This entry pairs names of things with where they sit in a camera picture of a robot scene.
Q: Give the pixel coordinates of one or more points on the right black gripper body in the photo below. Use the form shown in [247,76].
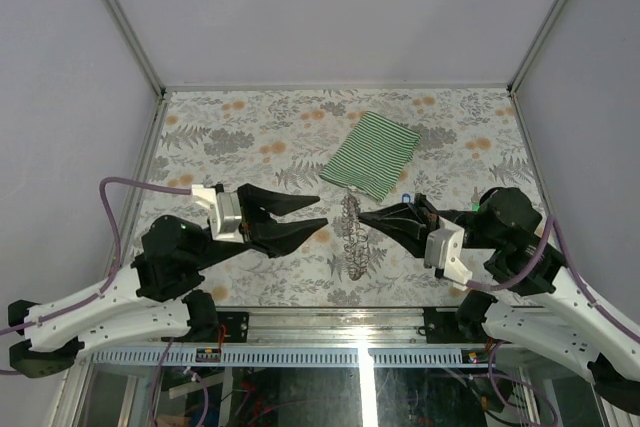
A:
[421,201]

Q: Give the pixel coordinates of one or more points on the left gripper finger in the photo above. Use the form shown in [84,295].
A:
[262,204]
[281,239]

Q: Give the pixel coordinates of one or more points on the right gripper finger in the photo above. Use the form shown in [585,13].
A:
[410,234]
[394,210]

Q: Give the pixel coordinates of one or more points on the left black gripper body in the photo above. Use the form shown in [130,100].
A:
[253,215]

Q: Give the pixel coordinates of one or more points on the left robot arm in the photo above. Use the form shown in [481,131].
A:
[158,295]

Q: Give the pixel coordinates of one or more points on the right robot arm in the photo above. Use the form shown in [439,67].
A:
[520,288]

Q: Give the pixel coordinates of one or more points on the green striped cloth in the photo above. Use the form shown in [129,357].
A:
[372,156]

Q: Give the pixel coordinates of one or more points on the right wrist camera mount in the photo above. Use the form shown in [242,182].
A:
[442,252]

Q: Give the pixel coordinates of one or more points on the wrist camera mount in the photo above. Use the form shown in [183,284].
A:
[442,252]
[223,211]

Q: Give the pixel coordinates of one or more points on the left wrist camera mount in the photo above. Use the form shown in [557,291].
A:
[223,211]

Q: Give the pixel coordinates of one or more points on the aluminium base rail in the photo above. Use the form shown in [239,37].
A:
[291,337]

